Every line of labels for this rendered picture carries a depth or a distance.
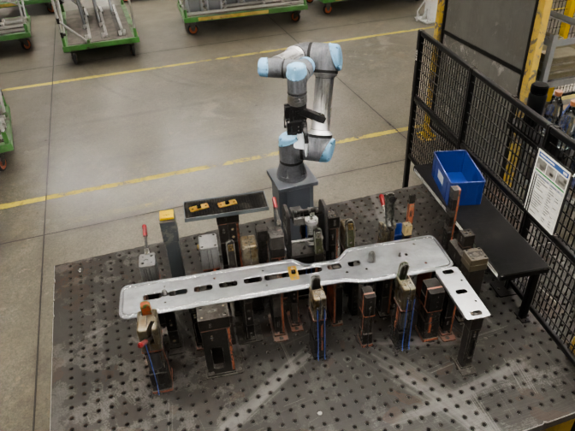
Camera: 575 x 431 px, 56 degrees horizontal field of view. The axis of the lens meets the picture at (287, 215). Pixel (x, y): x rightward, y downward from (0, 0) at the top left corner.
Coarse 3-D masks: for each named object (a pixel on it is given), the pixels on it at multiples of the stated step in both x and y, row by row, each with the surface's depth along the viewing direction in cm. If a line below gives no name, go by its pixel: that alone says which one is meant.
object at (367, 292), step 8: (368, 288) 219; (368, 296) 216; (360, 304) 224; (368, 304) 217; (368, 312) 220; (360, 320) 230; (368, 320) 224; (360, 328) 231; (368, 328) 224; (360, 336) 232; (368, 336) 229; (360, 344) 233; (368, 344) 231
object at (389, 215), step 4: (388, 192) 235; (392, 192) 235; (388, 196) 235; (392, 196) 234; (388, 200) 236; (392, 200) 232; (388, 204) 236; (392, 204) 236; (388, 208) 237; (392, 208) 237; (388, 212) 238; (392, 212) 238; (388, 216) 239; (392, 216) 239; (388, 220) 240; (392, 220) 239; (392, 224) 240; (392, 228) 241
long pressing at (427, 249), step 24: (408, 240) 242; (432, 240) 241; (264, 264) 232; (288, 264) 231; (312, 264) 230; (360, 264) 230; (384, 264) 229; (432, 264) 228; (144, 288) 223; (168, 288) 222; (192, 288) 222; (216, 288) 221; (240, 288) 220; (264, 288) 220; (288, 288) 220; (120, 312) 212
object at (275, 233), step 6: (270, 228) 240; (276, 228) 240; (270, 234) 236; (276, 234) 236; (282, 234) 236; (270, 240) 235; (276, 240) 235; (282, 240) 236; (270, 246) 238; (276, 246) 237; (282, 246) 238; (270, 252) 239; (276, 252) 239; (282, 252) 240; (270, 258) 247; (276, 258) 241; (282, 258) 243; (282, 276) 249; (288, 300) 256
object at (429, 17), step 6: (426, 0) 829; (432, 0) 818; (420, 6) 831; (426, 6) 832; (432, 6) 824; (426, 12) 835; (432, 12) 829; (420, 18) 845; (426, 18) 839; (432, 18) 835
